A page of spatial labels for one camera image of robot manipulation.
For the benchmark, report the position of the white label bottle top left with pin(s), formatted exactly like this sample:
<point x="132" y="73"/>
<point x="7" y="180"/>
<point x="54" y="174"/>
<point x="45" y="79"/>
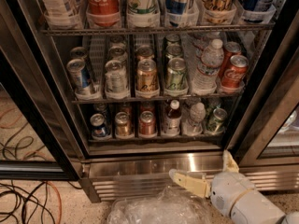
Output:
<point x="64" y="14"/>

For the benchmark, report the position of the green can bottom shelf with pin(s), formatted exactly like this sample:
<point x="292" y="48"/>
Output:
<point x="215" y="123"/>

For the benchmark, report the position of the blue pepsi can bottom shelf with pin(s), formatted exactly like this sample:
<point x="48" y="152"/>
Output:
<point x="100" y="129"/>

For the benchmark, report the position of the blue bottle top right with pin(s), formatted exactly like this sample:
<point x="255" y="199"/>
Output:
<point x="257" y="11"/>

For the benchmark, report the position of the red coca-cola can rear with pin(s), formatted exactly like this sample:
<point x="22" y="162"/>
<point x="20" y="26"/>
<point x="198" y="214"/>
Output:
<point x="230" y="48"/>

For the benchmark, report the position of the orange can middle front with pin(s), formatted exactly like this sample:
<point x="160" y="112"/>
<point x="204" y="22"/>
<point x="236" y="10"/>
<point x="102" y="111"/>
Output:
<point x="147" y="84"/>

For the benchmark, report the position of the green white bottle top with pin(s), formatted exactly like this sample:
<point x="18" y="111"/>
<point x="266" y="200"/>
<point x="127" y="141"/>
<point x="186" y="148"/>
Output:
<point x="142" y="13"/>

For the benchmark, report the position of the blue can middle front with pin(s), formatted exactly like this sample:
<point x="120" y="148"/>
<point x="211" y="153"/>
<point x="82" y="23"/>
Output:
<point x="81" y="77"/>

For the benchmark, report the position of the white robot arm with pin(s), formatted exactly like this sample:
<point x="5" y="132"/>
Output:
<point x="291" y="218"/>

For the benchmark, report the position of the clear water bottle middle shelf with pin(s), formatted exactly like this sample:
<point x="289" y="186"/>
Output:
<point x="208" y="67"/>

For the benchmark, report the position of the green can middle front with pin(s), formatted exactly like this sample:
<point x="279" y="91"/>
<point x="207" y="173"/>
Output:
<point x="175" y="79"/>

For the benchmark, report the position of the white can middle front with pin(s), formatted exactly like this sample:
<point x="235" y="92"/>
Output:
<point x="116" y="80"/>

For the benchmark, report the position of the clear plastic bag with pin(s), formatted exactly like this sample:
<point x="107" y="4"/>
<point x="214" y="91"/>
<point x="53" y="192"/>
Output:
<point x="170" y="206"/>

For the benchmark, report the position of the red coca-cola can front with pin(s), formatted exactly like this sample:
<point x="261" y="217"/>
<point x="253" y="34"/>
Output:
<point x="235" y="71"/>

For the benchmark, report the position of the clear water bottle bottom shelf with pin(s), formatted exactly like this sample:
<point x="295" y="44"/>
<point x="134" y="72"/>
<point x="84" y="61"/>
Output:
<point x="193" y="123"/>

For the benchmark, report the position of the brown drink plastic bottle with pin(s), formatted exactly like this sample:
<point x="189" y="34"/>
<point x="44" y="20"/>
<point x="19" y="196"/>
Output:
<point x="172" y="118"/>

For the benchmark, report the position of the steel fridge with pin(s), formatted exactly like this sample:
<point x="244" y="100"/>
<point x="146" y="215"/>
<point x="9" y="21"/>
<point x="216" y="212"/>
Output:
<point x="34" y="74"/>

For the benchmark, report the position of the red coca-cola can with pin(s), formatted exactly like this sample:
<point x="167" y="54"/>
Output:
<point x="235" y="71"/>
<point x="230" y="48"/>

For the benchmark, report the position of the gold can bottom shelf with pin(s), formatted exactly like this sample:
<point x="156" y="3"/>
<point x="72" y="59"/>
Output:
<point x="123" y="125"/>

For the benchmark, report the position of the large coca-cola bottle top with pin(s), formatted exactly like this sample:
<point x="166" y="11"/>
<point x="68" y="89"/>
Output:
<point x="104" y="11"/>

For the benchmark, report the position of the red can bottom shelf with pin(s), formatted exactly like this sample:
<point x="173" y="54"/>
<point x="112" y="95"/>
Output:
<point x="147" y="124"/>

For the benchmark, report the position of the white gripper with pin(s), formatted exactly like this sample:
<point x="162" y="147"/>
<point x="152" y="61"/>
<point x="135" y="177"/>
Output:
<point x="226" y="188"/>

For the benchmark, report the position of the clear water bottle shelf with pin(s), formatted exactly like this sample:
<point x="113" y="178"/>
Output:
<point x="208" y="67"/>
<point x="193" y="123"/>

